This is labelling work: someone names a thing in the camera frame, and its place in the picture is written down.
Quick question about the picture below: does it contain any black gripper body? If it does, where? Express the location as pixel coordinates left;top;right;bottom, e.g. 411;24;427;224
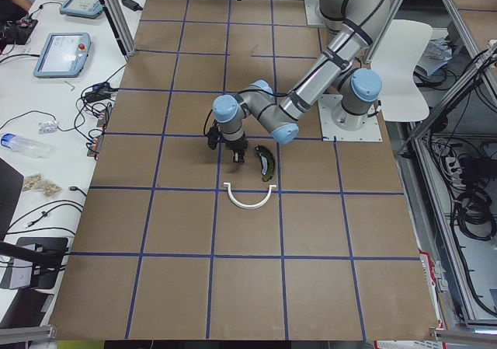
225;138;248;163

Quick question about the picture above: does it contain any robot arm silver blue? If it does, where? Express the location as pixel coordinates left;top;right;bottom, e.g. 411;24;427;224
212;0;391;162

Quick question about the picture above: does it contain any olive brake shoe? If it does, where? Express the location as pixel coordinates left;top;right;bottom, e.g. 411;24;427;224
255;145;276;182

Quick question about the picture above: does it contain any black power adapter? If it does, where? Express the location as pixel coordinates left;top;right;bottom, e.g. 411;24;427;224
121;0;143;11

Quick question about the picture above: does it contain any white chair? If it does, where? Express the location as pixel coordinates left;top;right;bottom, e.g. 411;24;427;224
370;19;433;122

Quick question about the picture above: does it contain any teach pendant near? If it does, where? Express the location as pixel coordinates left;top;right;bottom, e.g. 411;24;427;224
33;33;92;79

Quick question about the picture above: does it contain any teach pendant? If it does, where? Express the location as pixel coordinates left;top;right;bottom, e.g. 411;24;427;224
33;33;92;79
59;0;103;19

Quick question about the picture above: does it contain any plastic water bottle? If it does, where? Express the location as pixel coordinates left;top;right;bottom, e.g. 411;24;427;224
1;133;51;158

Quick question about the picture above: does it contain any bag of wooden pieces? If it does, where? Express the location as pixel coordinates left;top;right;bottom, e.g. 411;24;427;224
22;174;62;197

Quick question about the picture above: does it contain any teach pendant far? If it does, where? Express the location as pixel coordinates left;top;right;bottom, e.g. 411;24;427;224
59;0;103;19

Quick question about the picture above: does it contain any black monitor stand base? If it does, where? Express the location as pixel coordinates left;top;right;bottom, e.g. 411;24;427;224
1;237;69;290

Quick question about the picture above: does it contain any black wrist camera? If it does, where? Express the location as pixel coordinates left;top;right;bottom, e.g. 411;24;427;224
206;126;221;150

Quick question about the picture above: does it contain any white curved plastic bracket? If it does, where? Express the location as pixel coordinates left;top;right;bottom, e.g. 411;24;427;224
223;182;277;210

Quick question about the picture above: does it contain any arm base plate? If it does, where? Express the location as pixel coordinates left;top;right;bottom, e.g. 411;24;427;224
304;0;328;29
318;94;382;142

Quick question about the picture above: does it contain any aluminium frame post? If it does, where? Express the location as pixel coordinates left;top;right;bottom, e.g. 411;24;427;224
99;0;136;58

